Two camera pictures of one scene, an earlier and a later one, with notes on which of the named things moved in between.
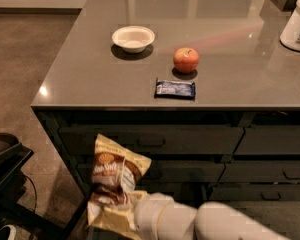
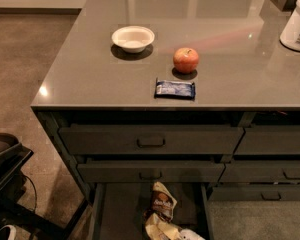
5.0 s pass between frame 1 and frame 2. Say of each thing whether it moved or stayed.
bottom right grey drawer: stayed
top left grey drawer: stayed
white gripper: moved
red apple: stayed
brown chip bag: moved
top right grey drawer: stayed
